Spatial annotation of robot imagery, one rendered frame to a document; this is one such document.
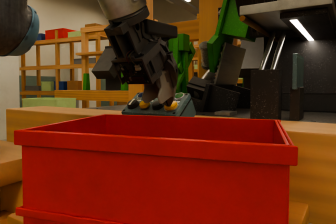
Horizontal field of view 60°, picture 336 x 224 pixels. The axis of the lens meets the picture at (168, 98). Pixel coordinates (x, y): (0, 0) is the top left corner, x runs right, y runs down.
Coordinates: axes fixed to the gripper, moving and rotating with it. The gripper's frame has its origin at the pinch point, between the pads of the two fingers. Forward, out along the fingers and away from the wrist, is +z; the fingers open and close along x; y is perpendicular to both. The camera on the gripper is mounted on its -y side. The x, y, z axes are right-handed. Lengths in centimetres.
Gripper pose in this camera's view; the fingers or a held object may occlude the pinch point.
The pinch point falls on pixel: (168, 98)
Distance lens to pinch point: 61.7
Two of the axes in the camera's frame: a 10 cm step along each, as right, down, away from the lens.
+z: 3.1, 8.0, 5.2
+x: 8.5, 0.2, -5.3
